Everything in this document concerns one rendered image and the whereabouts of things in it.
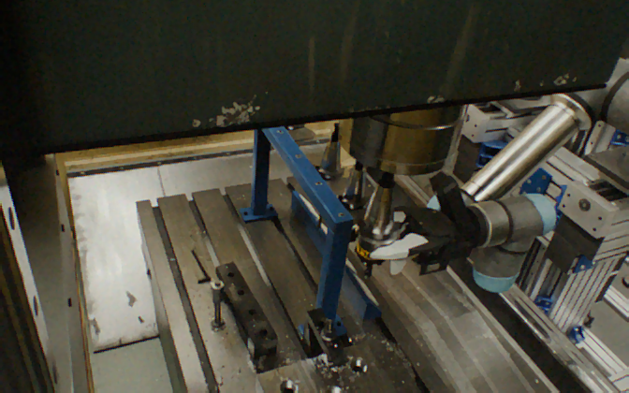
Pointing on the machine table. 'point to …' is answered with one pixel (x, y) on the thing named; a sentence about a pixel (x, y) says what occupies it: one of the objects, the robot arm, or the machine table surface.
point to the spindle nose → (404, 139)
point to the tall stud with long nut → (217, 302)
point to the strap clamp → (312, 342)
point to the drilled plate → (376, 383)
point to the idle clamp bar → (247, 311)
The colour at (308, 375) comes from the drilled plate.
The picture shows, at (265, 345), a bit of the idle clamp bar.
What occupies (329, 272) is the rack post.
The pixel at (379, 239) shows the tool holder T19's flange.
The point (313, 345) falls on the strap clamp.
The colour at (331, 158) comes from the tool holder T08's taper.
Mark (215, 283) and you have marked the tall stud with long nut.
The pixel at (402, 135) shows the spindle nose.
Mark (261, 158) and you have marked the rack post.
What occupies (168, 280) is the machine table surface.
